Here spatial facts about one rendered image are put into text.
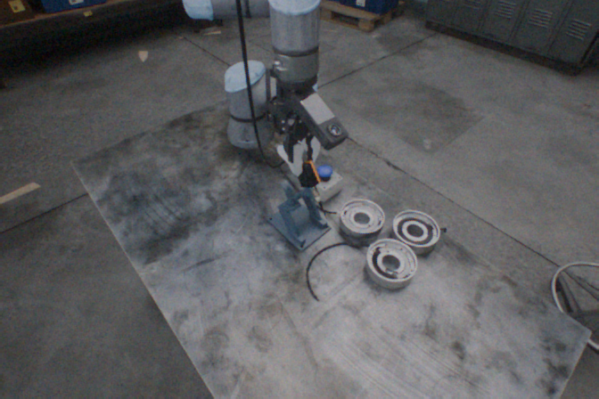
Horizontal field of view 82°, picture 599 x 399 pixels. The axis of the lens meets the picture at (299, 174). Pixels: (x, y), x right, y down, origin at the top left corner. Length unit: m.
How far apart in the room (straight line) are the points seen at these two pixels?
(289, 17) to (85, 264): 1.71
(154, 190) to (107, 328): 0.90
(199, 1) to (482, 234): 1.79
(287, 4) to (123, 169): 0.75
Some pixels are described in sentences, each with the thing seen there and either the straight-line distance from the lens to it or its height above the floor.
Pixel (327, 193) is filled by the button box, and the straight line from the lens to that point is 0.90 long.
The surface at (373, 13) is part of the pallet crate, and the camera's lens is 4.36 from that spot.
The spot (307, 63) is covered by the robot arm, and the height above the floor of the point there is 1.23.
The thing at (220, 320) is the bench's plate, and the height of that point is 0.80.
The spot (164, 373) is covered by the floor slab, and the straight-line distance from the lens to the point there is 1.63.
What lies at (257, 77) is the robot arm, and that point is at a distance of 0.99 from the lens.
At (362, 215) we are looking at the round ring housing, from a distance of 0.87.
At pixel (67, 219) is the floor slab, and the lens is 2.29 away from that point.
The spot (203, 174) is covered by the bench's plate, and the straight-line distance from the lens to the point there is 1.02.
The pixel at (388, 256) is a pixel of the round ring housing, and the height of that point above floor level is 0.82.
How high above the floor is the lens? 1.47
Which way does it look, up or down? 43 degrees down
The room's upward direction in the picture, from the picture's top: straight up
